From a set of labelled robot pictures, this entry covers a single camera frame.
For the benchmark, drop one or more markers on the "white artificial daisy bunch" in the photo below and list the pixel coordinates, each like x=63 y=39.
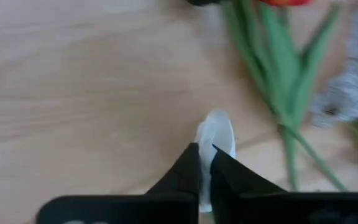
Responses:
x=337 y=105

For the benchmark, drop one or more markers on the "dark red artificial tulip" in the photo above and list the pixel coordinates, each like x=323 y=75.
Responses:
x=286 y=2

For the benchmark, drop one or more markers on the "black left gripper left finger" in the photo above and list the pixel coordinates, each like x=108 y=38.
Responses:
x=166 y=208

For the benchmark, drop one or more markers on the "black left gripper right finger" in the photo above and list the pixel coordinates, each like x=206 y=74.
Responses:
x=259 y=208

